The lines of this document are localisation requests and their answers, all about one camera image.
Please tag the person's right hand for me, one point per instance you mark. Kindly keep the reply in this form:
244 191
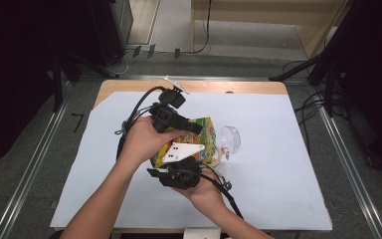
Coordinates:
209 195

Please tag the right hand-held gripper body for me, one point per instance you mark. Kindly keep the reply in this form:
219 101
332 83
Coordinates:
179 176

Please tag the wooden shelf unit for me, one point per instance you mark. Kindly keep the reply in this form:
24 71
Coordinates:
311 33

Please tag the white box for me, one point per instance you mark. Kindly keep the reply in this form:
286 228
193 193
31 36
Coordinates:
202 233

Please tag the dark floor bracket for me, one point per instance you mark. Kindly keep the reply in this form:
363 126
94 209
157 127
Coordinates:
136 51
177 53
151 50

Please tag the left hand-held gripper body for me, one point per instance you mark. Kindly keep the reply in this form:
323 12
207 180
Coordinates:
165 116

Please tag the dark curtain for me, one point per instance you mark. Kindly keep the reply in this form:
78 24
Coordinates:
13 66
378 66

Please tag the yellow refill pouch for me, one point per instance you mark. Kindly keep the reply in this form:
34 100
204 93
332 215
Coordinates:
209 132

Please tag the black tripod stand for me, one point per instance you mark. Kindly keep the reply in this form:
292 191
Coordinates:
295 69
57 83

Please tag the person's left hand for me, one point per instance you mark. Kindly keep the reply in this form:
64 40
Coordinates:
139 142

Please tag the metal floor rail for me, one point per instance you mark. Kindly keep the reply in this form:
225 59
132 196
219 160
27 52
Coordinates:
229 78
30 172
348 172

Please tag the black cabinet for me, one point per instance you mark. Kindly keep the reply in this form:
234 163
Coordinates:
109 26

